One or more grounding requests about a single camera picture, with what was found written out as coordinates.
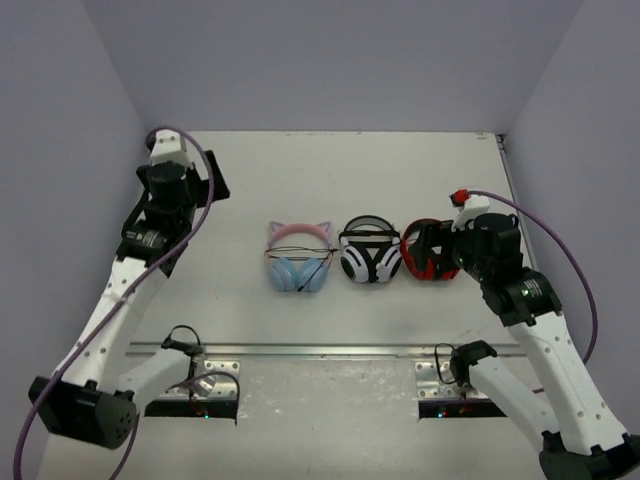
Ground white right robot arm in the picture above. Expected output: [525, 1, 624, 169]
[407, 213, 639, 479]

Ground red and black headphones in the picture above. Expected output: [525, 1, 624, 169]
[400, 218, 454, 281]

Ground white and black headphones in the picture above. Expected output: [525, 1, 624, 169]
[339, 215, 402, 284]

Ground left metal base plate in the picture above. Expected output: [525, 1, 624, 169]
[166, 359, 241, 401]

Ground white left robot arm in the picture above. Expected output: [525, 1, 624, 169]
[28, 150, 230, 450]

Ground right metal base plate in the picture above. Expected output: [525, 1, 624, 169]
[414, 359, 482, 401]

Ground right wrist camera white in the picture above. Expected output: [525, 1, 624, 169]
[450, 189, 490, 232]

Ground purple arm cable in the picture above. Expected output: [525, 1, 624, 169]
[467, 191, 599, 396]
[12, 124, 242, 480]

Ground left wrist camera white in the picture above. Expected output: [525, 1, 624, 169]
[145, 129, 192, 169]

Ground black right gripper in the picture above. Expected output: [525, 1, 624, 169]
[408, 220, 491, 283]

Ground thin black audio cable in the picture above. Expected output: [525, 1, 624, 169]
[263, 245, 341, 294]

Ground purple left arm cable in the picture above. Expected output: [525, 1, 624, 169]
[12, 124, 242, 480]

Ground short black base cable left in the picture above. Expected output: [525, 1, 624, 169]
[160, 324, 206, 381]

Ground short black base cable right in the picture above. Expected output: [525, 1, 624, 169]
[434, 342, 461, 389]

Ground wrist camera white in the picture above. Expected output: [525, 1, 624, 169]
[450, 189, 490, 232]
[145, 129, 192, 169]

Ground pink and blue cat-ear headphones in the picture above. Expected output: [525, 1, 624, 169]
[264, 221, 336, 293]

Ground short black base cable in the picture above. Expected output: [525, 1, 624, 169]
[160, 324, 206, 381]
[434, 342, 461, 389]

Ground metal table edge rail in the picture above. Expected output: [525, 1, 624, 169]
[127, 341, 526, 359]

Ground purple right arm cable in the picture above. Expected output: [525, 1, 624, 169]
[467, 191, 599, 396]

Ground metal base plate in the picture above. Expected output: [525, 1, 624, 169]
[414, 359, 482, 401]
[166, 359, 241, 401]

